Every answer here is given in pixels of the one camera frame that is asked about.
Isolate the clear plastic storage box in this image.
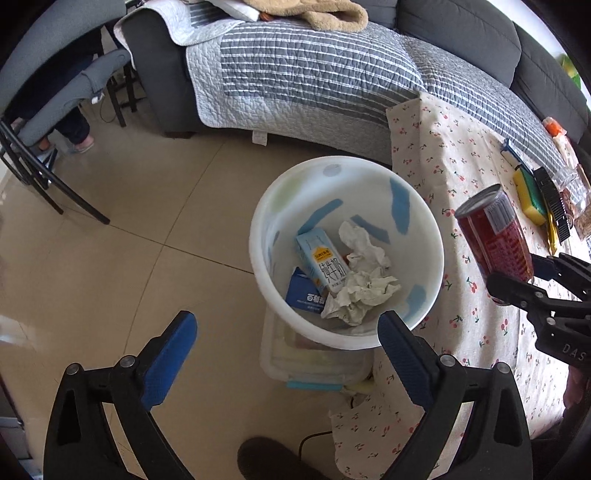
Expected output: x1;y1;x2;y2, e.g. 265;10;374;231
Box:
259;307;374;391

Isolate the dark brown slipper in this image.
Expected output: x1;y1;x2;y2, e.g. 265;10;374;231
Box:
236;436;328;480

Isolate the black plastic tray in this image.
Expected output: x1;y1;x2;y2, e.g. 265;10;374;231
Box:
533;167;570;243

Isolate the cherry print tablecloth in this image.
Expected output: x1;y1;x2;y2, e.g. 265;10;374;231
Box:
331;93;568;479

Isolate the white tissue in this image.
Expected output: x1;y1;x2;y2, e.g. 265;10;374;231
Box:
339;221;391;273

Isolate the red text drink can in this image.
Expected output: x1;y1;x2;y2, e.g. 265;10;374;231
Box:
455;184;534;308

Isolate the white plastic trash bin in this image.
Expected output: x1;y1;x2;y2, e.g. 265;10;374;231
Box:
249;156;445;350

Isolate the light blue milk carton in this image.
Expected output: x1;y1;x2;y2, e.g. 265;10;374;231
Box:
295;228;349;295

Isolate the plastic jar of seeds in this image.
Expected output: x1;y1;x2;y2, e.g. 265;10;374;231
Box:
551;133;591;241

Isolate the dark grey sofa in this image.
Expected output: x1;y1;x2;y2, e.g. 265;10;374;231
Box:
120;0;591;160

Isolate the yellow green sponge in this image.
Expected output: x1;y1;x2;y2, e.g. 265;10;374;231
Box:
513;166;548;226

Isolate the white paper wrapper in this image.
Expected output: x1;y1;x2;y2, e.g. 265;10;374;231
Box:
321;268;402;327

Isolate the small blue white box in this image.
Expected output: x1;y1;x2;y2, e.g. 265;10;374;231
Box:
501;138;534;175

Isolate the seated person's leg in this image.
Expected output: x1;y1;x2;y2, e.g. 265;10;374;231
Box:
40;55;93;153

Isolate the yellow cloth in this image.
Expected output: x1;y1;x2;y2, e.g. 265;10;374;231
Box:
546;212;560;256

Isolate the black cable on floor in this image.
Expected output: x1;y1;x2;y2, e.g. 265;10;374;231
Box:
297;429;335;462

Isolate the grey padded chair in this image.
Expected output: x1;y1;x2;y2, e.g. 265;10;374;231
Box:
1;1;130;224

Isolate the grey striped quilt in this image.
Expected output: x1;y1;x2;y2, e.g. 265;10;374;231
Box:
115;1;564;171

